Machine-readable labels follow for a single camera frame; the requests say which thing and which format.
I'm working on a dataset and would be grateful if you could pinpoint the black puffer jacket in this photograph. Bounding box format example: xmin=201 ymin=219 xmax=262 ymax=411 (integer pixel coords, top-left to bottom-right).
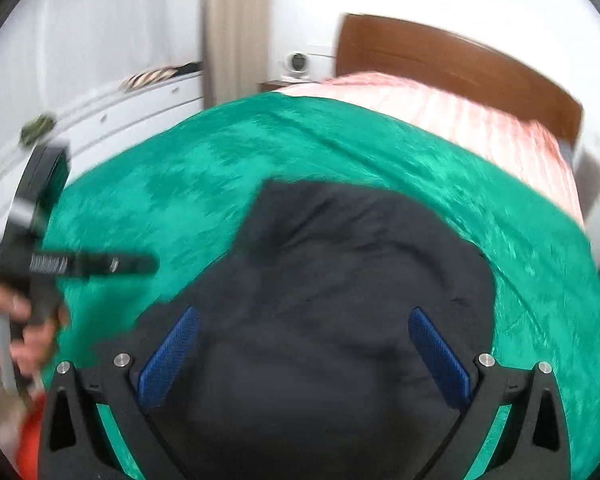
xmin=117 ymin=180 xmax=496 ymax=479

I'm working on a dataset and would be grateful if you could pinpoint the beige knit sleeve forearm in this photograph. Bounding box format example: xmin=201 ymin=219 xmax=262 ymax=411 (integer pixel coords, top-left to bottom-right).
xmin=0 ymin=372 xmax=44 ymax=472

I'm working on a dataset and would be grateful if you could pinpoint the person's left hand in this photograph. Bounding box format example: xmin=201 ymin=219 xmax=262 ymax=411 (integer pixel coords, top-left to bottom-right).
xmin=0 ymin=274 xmax=71 ymax=378

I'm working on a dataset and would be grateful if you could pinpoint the orange fleece garment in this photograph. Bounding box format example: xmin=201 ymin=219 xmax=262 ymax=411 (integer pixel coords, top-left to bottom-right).
xmin=15 ymin=393 xmax=46 ymax=480

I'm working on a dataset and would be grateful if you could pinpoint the white low drawer cabinet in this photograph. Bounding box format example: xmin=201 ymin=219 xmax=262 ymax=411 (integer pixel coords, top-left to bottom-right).
xmin=0 ymin=72 xmax=204 ymax=234

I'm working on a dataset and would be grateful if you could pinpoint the green patterned bedspread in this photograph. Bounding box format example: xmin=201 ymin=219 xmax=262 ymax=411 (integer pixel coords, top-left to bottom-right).
xmin=45 ymin=92 xmax=600 ymax=479

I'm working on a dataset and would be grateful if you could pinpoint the striped cushion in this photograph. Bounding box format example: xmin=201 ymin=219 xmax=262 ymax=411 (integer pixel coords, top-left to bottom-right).
xmin=120 ymin=66 xmax=178 ymax=92

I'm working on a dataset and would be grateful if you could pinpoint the white sheer curtain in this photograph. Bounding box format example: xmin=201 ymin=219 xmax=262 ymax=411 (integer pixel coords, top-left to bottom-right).
xmin=0 ymin=0 xmax=202 ymax=139

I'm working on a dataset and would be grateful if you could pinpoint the white bedside table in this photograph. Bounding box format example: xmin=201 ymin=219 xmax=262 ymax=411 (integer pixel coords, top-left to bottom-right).
xmin=574 ymin=143 xmax=600 ymax=268

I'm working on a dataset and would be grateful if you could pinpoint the pink plaid bed sheet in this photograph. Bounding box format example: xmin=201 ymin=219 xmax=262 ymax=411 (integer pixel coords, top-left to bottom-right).
xmin=280 ymin=72 xmax=584 ymax=226

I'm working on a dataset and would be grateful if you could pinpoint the white round fan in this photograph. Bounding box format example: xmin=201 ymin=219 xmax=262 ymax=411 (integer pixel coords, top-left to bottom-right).
xmin=284 ymin=51 xmax=310 ymax=79

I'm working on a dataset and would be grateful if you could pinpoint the beige curtain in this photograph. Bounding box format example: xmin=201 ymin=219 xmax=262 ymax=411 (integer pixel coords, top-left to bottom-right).
xmin=202 ymin=0 xmax=271 ymax=108

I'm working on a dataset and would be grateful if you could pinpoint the brown wooden headboard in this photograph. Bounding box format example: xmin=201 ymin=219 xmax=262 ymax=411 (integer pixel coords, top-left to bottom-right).
xmin=335 ymin=14 xmax=583 ymax=145

